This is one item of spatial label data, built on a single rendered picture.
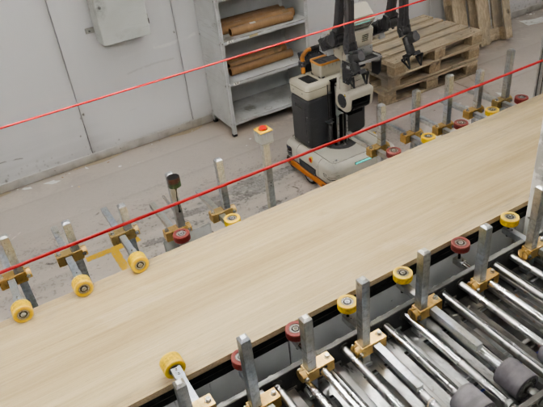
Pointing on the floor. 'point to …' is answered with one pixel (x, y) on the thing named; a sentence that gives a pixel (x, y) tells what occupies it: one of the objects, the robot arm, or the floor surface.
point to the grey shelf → (280, 91)
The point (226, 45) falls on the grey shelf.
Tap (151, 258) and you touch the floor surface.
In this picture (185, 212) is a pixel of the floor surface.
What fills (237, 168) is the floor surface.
